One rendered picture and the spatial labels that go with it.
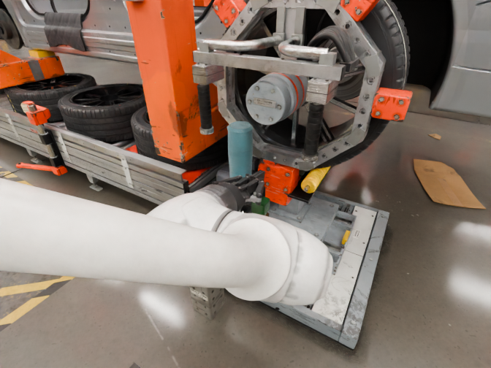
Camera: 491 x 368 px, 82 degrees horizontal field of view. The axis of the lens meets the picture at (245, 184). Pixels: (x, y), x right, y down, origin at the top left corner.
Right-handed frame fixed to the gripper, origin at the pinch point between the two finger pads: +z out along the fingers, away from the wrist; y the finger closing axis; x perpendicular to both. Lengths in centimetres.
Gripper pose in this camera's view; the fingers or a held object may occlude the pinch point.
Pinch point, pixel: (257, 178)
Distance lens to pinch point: 75.4
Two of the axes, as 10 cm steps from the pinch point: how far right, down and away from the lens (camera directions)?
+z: 4.2, -2.7, 8.7
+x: -1.1, 9.3, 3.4
